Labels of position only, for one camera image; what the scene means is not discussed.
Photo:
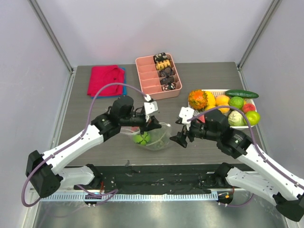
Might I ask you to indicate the dark sushi roll lower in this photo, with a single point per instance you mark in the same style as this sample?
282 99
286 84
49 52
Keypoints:
168 80

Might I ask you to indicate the dark patterned sushi roll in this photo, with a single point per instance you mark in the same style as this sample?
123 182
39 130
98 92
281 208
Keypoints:
160 57

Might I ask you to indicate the green bell pepper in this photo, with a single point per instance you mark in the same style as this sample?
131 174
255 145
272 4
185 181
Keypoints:
142 139

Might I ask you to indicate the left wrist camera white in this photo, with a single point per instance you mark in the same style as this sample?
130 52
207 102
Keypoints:
150 109

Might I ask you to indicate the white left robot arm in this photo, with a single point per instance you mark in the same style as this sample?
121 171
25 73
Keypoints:
47 171

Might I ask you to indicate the white slotted cable duct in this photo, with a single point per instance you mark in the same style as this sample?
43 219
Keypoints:
82 196

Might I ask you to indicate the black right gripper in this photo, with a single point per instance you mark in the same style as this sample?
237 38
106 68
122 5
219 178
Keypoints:
186 132

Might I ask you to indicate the orange peach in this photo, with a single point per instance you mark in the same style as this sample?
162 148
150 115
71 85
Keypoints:
222 100

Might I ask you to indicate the lime green apple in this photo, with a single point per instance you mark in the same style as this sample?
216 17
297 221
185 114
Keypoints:
253 117

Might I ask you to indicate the red folded shirt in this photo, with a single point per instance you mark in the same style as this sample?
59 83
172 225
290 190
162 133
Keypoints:
103 75

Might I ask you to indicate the pink divided tray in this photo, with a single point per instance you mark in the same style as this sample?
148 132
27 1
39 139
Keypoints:
150 78

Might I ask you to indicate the pale green cabbage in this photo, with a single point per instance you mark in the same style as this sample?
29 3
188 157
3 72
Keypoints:
236 119

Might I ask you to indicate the yellow patterned sushi roll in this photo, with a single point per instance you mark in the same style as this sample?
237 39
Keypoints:
160 65

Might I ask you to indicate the dark sushi roll middle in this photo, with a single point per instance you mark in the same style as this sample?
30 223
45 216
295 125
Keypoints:
166 72

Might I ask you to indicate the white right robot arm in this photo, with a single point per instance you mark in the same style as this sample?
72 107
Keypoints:
275 184

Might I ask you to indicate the clear polka dot zip bag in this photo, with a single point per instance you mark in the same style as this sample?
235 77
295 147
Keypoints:
127 131

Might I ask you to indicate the orange spiky fruit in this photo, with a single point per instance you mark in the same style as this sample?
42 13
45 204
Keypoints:
198 99

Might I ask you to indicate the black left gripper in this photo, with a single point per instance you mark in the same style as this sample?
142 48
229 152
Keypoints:
152 124

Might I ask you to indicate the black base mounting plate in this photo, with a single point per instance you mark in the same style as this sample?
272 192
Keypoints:
159 179

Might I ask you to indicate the green cucumber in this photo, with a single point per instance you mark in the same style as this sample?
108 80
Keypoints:
241 93

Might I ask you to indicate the red apple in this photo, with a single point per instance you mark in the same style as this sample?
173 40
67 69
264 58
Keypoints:
135 129

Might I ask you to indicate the pink peach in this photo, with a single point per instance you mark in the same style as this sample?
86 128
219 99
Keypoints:
248 107

